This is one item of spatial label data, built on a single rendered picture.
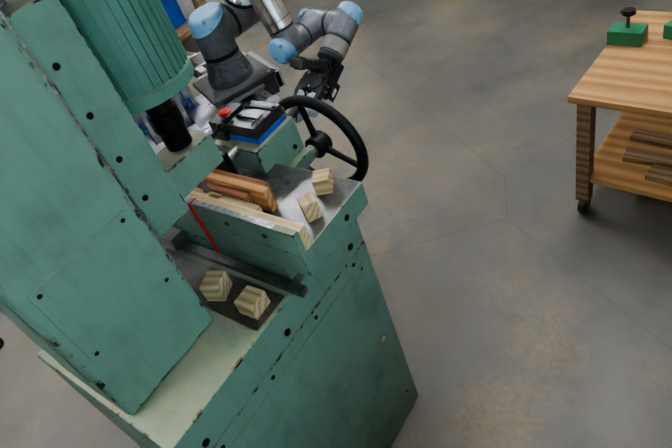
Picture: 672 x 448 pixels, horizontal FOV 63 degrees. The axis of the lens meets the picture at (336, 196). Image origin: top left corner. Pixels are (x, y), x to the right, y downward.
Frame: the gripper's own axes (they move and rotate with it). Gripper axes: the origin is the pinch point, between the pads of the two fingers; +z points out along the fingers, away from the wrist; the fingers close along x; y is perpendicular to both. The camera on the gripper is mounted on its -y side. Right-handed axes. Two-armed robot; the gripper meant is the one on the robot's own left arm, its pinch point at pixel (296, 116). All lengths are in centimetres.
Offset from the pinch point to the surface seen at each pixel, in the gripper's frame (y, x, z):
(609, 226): 104, -64, -20
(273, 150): -19.6, -16.1, 14.5
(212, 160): -34.3, -16.5, 23.0
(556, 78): 147, -10, -96
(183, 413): -33, -36, 65
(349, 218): -16.7, -39.8, 22.4
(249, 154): -23.4, -13.9, 17.7
